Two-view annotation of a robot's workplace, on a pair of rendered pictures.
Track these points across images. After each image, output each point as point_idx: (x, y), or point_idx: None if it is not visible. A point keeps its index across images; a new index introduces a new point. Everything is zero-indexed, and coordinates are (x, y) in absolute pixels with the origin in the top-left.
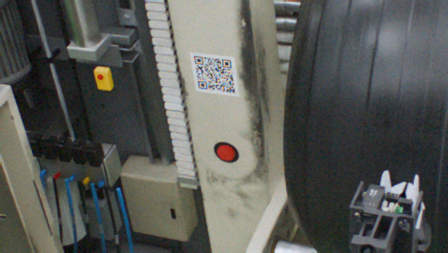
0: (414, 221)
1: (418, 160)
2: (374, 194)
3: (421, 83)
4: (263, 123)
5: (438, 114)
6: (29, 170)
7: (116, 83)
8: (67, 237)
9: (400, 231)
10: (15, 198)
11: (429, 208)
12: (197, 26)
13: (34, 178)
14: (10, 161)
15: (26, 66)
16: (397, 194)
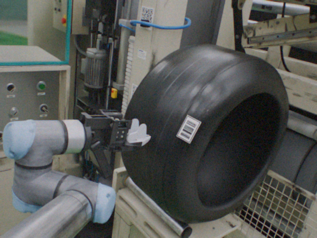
0: (116, 124)
1: (156, 126)
2: (115, 114)
3: (172, 94)
4: None
5: (171, 108)
6: (65, 102)
7: None
8: (88, 157)
9: (109, 127)
10: (60, 113)
11: (153, 151)
12: (137, 72)
13: (65, 106)
14: (62, 97)
15: (100, 85)
16: (124, 119)
